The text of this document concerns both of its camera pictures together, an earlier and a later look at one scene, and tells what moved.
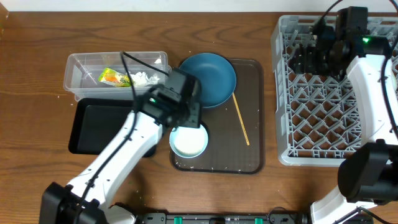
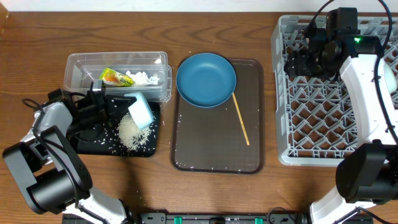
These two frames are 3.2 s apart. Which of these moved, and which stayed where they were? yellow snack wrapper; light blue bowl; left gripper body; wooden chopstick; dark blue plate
Moved: light blue bowl; left gripper body
Stayed: wooden chopstick; yellow snack wrapper; dark blue plate
